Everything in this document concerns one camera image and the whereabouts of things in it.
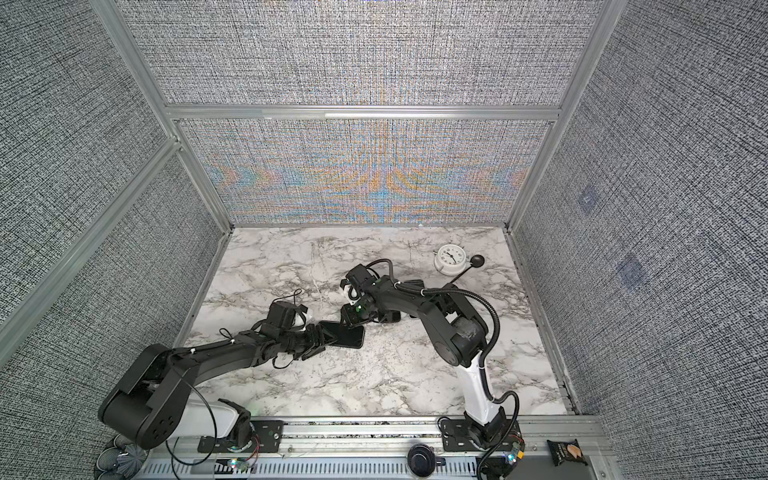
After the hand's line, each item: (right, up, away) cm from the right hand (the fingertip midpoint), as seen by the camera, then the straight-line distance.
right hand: (346, 322), depth 93 cm
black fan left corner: (-49, -27, -24) cm, 61 cm away
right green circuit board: (+42, -24, -24) cm, 55 cm away
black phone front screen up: (+1, -3, -5) cm, 6 cm away
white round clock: (+35, +19, +12) cm, 42 cm away
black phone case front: (+1, -3, -5) cm, 6 cm away
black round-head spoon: (+45, +19, +13) cm, 50 cm away
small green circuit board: (-22, -28, -23) cm, 42 cm away
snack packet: (+54, -25, -23) cm, 64 cm away
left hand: (-3, -5, -6) cm, 9 cm away
